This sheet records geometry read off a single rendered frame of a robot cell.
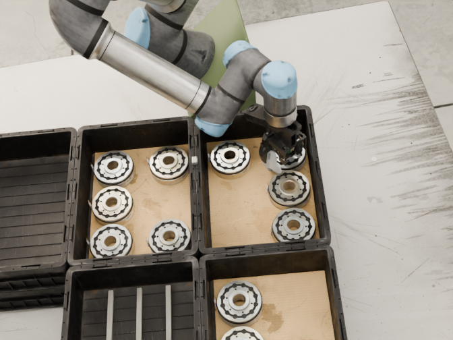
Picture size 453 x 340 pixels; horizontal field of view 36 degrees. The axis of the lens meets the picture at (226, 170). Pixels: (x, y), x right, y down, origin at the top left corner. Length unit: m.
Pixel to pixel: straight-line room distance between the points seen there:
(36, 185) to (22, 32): 1.74
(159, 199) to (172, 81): 0.36
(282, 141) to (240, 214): 0.22
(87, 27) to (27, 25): 2.04
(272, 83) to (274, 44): 0.78
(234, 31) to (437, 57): 1.46
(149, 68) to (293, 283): 0.59
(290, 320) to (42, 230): 0.66
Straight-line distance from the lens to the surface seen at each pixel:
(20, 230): 1.85
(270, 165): 1.76
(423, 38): 3.31
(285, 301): 1.64
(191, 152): 1.74
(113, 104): 2.18
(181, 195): 1.79
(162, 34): 1.91
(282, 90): 1.51
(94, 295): 1.71
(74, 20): 1.54
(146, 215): 1.78
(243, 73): 1.58
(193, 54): 1.97
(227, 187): 1.79
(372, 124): 2.07
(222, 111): 1.60
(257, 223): 1.73
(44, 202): 1.87
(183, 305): 1.66
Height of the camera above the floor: 2.34
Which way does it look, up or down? 56 degrees down
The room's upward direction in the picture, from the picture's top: 8 degrees counter-clockwise
